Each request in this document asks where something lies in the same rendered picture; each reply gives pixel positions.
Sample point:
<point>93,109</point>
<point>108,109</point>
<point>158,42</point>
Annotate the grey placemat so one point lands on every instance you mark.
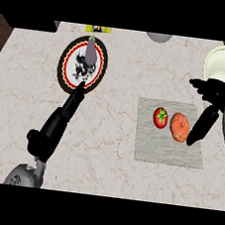
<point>168,133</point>

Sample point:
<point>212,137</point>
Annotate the round black red white plate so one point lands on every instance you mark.
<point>82,66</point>

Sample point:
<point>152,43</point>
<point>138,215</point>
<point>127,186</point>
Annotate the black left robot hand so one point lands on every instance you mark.
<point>57,124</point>

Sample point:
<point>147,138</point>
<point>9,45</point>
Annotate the grey round object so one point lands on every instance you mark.
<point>158,37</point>

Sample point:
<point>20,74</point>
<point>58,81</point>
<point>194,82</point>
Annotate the yellow black package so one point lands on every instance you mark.
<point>98,29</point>

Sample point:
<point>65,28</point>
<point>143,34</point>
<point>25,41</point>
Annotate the purple eggplant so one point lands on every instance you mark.
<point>91,52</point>

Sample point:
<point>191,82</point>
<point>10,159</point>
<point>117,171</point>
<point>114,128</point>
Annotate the orange squash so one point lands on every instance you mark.
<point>179,127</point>

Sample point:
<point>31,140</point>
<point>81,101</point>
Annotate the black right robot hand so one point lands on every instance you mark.
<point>208,106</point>

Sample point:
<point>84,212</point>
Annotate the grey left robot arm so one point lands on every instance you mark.
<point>25,173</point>

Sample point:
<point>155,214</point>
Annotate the red tomato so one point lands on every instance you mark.
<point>160,117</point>

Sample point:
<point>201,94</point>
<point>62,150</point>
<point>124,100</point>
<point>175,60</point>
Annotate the black appliance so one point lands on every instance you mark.
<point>29,22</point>

